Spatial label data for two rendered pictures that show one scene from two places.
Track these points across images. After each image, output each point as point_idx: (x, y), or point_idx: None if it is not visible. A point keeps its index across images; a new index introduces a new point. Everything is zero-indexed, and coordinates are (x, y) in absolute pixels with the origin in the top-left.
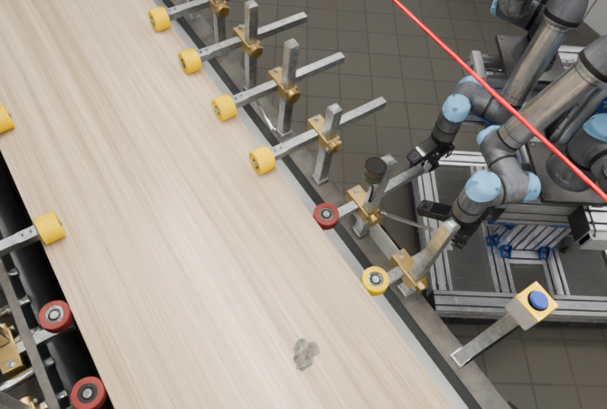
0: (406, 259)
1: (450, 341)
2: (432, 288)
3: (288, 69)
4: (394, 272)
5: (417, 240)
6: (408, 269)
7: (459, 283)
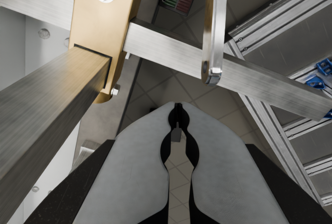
0: (106, 14)
1: (104, 134)
2: (234, 36)
3: None
4: (50, 3)
5: None
6: (85, 40)
7: (255, 57)
